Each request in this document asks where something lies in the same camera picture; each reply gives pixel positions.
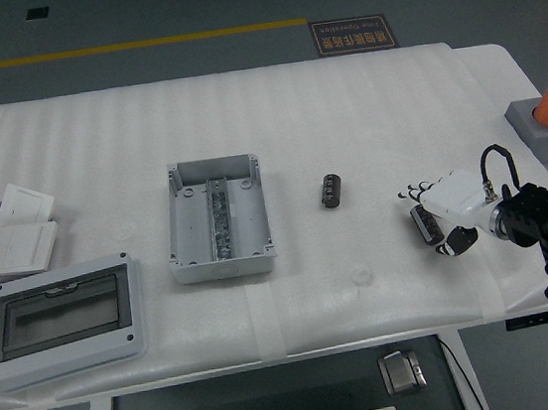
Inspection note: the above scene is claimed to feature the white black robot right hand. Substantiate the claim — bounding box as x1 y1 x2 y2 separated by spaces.
394 164 504 265

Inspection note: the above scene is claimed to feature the black cylindrical battery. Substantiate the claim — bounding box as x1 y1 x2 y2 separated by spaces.
318 172 346 211
408 201 447 249

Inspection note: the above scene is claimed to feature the silver metal floor box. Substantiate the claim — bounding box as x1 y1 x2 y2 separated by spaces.
376 346 430 400

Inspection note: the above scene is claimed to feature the grey open junction box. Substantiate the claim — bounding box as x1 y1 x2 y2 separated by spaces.
157 151 280 288

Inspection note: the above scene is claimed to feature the grey distribution box clear cover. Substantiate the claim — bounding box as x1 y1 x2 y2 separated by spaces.
0 249 155 396

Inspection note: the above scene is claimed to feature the grey block holder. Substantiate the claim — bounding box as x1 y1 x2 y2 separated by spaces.
502 95 548 172

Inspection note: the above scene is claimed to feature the black table control panel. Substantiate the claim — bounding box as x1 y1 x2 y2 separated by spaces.
503 311 548 334

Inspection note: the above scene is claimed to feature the black floor sign orange text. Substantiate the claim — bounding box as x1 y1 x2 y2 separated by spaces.
308 11 402 59

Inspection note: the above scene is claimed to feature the white foam mat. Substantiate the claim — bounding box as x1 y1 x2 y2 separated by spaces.
0 37 515 401

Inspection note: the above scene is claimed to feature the black floor outlet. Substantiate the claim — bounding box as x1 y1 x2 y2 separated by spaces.
24 5 52 23

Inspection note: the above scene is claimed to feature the thin black cable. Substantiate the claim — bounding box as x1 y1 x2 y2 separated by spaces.
436 332 486 410

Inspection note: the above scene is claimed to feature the metal rail in junction box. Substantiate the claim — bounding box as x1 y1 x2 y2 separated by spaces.
203 176 239 263

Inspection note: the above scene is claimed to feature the white switch panel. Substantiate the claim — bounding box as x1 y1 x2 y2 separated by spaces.
0 177 59 228
0 219 65 278

